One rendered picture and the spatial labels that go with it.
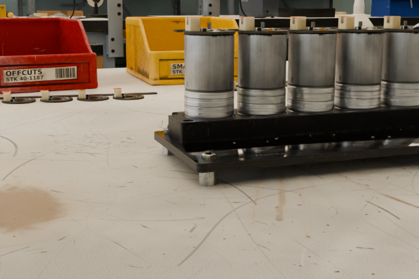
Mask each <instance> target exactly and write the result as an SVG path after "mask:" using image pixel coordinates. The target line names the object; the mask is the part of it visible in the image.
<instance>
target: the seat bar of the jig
mask: <svg viewBox="0 0 419 279"><path fill-rule="evenodd" d="M285 113H286V114H285V115H279V116H247V115H240V114H238V113H237V108H234V117H232V118H227V119H222V120H197V119H192V118H187V117H185V112H184V111H177V112H173V113H172V115H168V135H170V136H171V137H172V138H174V139H176V140H177V141H178V142H180V143H182V144H184V143H200V142H210V141H227V140H243V139H253V138H269V137H278V136H295V135H312V134H321V133H338V132H347V131H364V130H381V129H390V128H406V127H416V126H419V107H417V108H399V107H390V106H383V105H381V106H380V109H378V110H344V109H340V108H335V107H334V111H333V112H330V113H297V112H293V111H288V110H287V106H286V111H285Z"/></svg>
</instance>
